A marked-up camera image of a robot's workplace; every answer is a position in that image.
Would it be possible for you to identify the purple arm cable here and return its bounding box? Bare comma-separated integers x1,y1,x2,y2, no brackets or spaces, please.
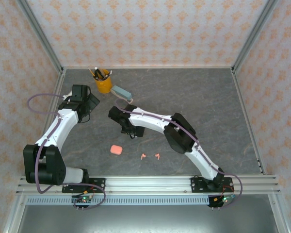
115,98,243,209
27,93,107,211

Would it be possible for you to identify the yellow pen cup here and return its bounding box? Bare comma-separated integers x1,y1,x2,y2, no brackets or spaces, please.
94,69,113,94

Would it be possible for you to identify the aluminium frame post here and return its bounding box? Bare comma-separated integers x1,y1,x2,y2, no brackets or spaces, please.
231,0,281,72
16,0,65,75

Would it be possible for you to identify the grey board eraser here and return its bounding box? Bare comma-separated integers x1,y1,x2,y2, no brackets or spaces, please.
111,85,134,102

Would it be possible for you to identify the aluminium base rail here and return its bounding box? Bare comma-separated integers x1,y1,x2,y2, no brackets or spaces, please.
16,176,281,195

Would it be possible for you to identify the grey metal sheet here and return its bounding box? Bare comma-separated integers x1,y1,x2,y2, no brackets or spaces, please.
18,204,279,233

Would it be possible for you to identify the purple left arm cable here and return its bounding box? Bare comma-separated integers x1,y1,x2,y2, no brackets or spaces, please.
27,93,107,211

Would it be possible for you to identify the grey slotted cable duct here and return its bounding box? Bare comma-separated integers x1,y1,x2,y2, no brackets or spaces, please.
26,197,210,206

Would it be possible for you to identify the aluminium table edge rail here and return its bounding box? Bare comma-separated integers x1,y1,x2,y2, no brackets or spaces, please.
62,65,235,70
231,67,267,176
28,69,66,178

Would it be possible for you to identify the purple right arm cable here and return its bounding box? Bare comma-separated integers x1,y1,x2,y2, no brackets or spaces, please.
115,98,243,209

